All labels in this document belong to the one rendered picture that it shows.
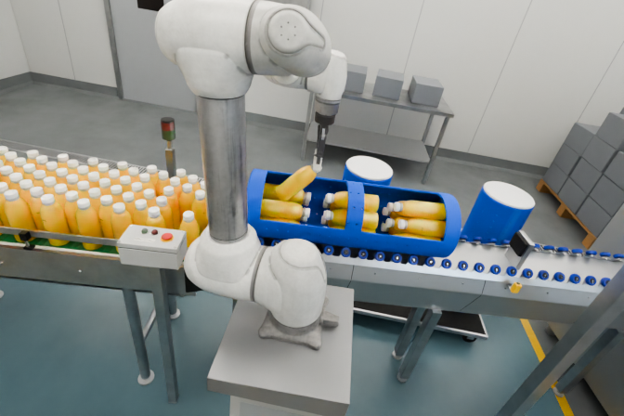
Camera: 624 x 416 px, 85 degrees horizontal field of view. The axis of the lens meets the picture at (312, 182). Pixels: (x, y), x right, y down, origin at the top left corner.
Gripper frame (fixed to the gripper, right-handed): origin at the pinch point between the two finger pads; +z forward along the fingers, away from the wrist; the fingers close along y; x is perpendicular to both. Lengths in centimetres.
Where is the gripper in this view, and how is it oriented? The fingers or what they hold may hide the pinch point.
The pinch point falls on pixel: (318, 160)
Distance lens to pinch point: 135.0
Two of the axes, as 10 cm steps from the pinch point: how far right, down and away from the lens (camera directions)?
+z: -1.4, 8.4, 5.3
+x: -9.9, -1.2, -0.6
